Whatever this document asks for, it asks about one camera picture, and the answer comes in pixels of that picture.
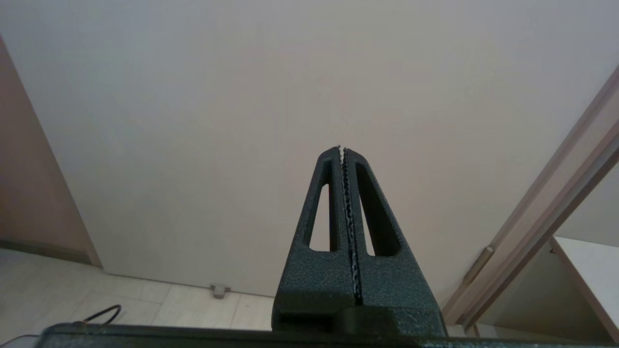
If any black floor cable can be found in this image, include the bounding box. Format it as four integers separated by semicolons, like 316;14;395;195
73;304;122;325

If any dark baseboard strip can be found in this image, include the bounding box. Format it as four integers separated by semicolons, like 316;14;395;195
0;239;102;266

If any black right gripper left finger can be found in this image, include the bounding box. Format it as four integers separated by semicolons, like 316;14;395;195
272;146;357;332

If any small metal frame hinge plate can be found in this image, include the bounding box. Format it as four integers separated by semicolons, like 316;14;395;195
463;246;495;286

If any white room door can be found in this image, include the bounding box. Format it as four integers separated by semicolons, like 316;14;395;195
0;0;619;310

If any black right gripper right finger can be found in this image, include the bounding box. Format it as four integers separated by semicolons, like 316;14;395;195
344;147;446;336

